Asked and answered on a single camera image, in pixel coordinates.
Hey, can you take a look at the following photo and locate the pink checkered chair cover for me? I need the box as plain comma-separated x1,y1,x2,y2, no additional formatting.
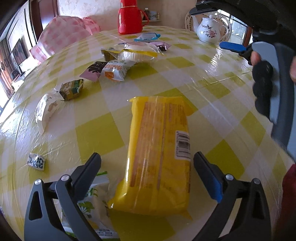
30,16,100,62

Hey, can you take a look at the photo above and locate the light blue candy packet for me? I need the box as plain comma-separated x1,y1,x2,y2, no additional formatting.
134,33,161,42

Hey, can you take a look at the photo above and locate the red thermos jug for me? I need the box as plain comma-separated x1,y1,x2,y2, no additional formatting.
118,0,149,35

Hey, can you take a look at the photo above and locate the white ornate chair back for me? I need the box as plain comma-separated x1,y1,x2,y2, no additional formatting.
185,11,232,42

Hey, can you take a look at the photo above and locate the olive green small packet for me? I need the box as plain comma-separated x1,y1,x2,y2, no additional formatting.
59,79,84,101

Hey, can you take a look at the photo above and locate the pink dark chocolate packet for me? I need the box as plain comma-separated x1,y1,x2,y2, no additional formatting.
80,61,108,82

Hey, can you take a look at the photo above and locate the white floral teapot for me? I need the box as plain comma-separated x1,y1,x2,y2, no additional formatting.
197,22,220,45

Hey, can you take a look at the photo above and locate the small blue white candy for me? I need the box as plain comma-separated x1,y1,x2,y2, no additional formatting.
27,153,46,171

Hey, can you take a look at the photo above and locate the yellow biscuit package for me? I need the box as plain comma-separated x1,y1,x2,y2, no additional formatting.
107,96,193,216

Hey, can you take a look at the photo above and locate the white cream snack packet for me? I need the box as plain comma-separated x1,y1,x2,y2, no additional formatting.
35,89,64,135

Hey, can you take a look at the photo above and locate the purple dark candy packet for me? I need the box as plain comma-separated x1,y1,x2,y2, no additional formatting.
151,42,171,52

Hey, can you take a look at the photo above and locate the wooden corner shelf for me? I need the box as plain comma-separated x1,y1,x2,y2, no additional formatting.
141,8,161,22

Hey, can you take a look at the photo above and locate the orange white snack packet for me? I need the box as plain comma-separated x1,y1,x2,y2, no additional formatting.
101,60,136,82

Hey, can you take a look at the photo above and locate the green white snack packet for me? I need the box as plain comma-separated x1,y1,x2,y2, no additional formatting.
61,171,121,241

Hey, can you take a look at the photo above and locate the right hand on handle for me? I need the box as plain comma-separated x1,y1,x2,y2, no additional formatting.
250,50,296,84

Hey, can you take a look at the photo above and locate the clear bread bag yellow stripe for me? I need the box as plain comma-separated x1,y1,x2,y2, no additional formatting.
113,42,163,63

